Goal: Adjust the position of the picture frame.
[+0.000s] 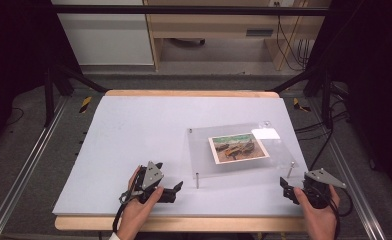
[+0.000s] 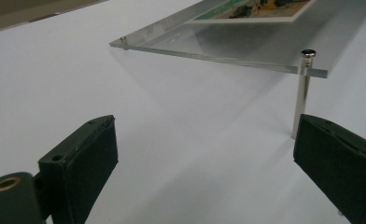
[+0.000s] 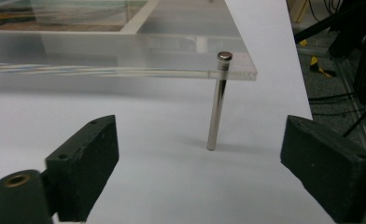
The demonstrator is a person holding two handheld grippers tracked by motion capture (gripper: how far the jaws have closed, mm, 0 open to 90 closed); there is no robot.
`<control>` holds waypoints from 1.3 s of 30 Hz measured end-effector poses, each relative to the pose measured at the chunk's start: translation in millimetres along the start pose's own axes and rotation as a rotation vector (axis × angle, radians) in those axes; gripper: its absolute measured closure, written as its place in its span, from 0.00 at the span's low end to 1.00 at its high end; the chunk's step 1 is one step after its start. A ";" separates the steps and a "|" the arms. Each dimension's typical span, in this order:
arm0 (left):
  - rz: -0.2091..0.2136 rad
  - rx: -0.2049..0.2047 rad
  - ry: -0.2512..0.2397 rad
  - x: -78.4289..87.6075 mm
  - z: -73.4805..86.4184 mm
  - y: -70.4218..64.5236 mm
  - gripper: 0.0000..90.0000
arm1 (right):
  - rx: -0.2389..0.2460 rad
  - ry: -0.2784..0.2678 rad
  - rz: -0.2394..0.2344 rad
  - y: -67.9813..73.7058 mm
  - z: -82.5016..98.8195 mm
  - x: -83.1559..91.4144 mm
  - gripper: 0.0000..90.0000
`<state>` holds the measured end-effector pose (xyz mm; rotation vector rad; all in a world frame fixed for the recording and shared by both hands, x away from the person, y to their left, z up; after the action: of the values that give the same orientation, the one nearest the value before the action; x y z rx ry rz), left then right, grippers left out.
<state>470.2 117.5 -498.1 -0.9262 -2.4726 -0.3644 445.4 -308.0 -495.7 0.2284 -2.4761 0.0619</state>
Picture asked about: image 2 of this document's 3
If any colourful picture card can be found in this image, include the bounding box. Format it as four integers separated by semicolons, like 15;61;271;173
186;0;317;24

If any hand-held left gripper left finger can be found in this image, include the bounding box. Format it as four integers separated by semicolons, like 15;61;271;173
37;114;120;224

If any clear acrylic photo frame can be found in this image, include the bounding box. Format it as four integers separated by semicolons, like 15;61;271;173
108;0;366;79

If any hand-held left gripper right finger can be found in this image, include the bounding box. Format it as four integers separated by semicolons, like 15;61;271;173
292;113;366;224

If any short silver metal pin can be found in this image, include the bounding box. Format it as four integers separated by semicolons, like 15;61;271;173
119;35;130;51

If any long silver metal pin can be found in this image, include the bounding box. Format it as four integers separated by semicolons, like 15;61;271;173
290;49;317;140

